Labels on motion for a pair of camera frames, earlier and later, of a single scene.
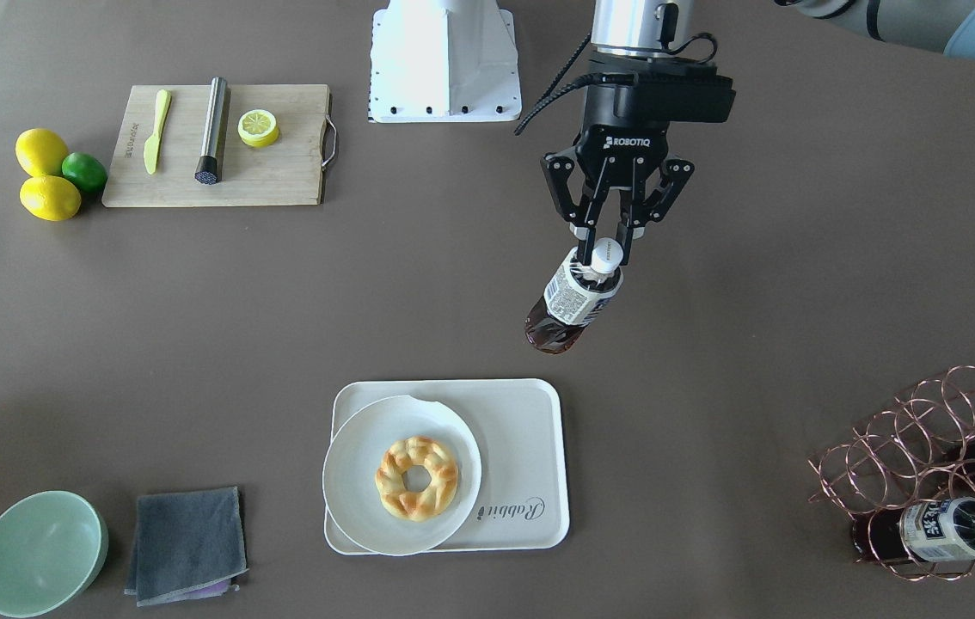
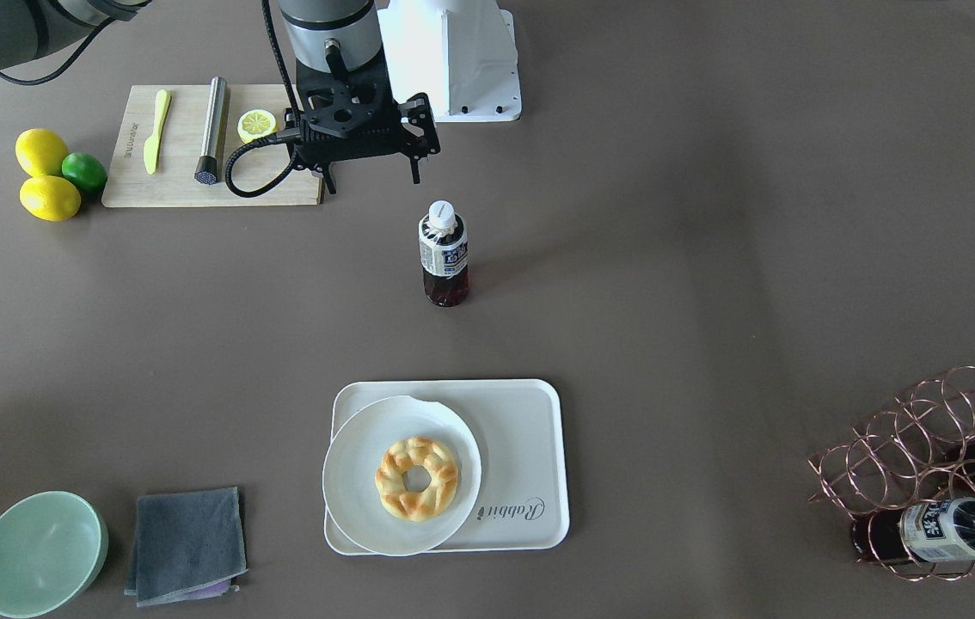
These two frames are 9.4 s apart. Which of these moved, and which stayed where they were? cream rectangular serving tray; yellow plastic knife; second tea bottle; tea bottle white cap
Moved: tea bottle white cap
Stayed: yellow plastic knife; cream rectangular serving tray; second tea bottle
